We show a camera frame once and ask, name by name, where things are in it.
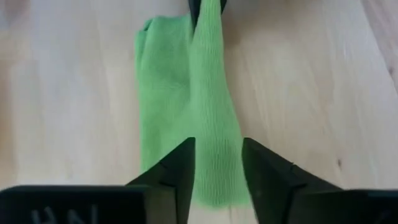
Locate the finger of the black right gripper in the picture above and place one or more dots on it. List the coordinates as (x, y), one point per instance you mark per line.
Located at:
(223, 4)
(194, 12)

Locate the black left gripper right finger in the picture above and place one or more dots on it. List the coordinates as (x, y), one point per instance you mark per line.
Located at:
(295, 202)

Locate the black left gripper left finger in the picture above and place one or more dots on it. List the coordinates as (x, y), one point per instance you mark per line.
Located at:
(93, 205)

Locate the green microfiber towel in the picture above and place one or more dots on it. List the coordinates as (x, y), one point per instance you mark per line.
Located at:
(186, 93)

